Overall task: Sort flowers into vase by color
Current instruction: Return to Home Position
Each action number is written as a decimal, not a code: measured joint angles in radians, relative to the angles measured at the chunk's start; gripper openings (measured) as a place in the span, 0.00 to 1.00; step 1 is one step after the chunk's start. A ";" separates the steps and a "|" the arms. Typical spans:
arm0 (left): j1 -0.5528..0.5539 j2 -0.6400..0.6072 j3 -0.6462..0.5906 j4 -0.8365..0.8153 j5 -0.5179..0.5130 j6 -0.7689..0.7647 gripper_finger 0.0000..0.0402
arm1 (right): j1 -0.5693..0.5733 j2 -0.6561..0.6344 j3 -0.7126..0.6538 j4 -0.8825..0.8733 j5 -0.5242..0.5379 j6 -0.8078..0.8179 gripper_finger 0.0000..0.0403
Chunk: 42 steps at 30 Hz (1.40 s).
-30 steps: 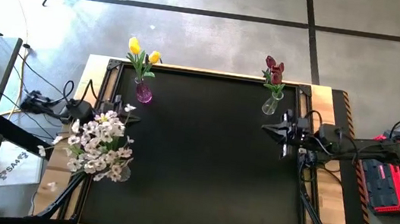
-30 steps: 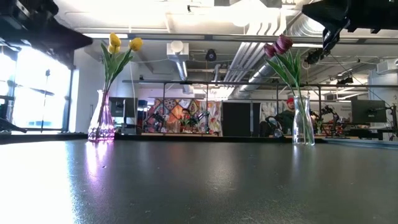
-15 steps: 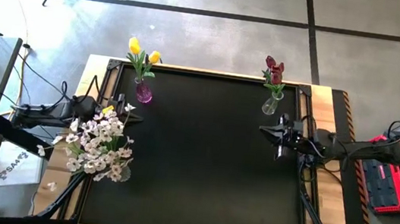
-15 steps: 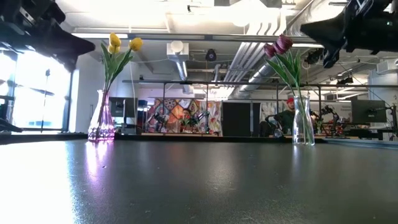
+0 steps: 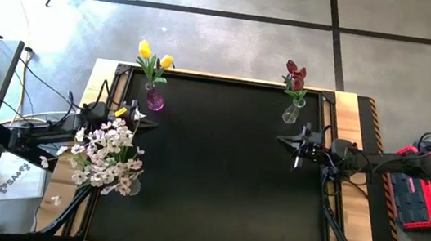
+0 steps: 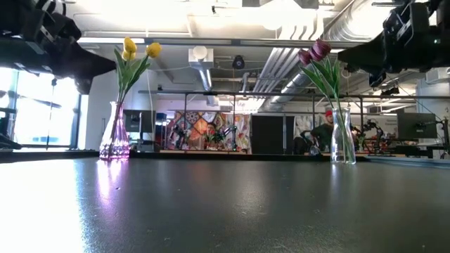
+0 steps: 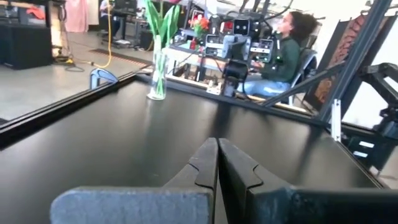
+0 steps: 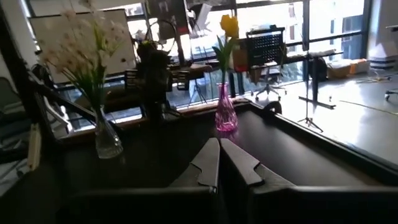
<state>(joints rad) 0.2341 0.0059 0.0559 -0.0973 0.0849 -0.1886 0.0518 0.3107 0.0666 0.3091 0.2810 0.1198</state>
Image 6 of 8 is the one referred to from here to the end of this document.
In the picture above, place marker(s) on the black monitor on arm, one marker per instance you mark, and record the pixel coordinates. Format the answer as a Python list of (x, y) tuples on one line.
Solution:
[(416, 124)]

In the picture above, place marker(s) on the silver ventilation duct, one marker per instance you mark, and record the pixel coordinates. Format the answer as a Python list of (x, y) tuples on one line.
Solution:
[(281, 70)]

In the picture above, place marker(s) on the pink glass vase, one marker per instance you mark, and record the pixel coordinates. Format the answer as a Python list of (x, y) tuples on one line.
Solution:
[(114, 144)]

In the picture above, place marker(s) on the white round ceiling lamp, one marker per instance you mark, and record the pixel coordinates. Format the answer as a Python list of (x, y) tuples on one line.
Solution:
[(199, 53)]

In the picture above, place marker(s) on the black ceiling camera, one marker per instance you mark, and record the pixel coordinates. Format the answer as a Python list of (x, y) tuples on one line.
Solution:
[(238, 63)]

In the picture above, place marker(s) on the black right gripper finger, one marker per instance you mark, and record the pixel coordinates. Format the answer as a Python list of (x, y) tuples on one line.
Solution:
[(377, 77), (369, 51)]

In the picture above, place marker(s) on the floral print curtain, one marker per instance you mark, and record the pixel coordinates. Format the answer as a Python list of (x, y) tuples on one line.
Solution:
[(242, 126)]

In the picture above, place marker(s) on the black background robot arm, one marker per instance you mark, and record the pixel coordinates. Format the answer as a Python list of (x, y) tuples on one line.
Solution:
[(228, 135), (374, 130)]

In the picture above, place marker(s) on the grey overhead crossbar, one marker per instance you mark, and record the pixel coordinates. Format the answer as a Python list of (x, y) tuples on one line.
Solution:
[(246, 43)]

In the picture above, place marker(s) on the black monitor on stand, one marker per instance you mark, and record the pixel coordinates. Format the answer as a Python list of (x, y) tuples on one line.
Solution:
[(135, 121)]

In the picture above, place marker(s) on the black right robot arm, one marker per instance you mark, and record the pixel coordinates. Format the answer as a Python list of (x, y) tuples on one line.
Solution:
[(441, 14)]

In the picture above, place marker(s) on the bright window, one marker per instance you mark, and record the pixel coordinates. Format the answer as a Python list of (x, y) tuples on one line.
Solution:
[(42, 105)]

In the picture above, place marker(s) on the plain clear glass vase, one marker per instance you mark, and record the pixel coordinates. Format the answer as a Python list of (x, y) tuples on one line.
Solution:
[(342, 147)]

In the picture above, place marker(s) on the colourful patchwork quilt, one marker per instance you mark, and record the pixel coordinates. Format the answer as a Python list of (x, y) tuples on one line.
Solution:
[(197, 119)]

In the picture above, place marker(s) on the black rack frame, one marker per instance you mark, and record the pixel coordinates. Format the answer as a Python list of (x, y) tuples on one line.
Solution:
[(246, 93)]

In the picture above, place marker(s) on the black partition panel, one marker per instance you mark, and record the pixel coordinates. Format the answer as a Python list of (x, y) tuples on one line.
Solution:
[(270, 131)]

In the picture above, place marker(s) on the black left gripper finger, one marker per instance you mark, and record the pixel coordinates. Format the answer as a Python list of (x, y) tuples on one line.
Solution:
[(84, 82), (81, 56)]

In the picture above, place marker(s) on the leaf print curtain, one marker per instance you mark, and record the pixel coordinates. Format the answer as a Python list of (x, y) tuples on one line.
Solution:
[(302, 123)]

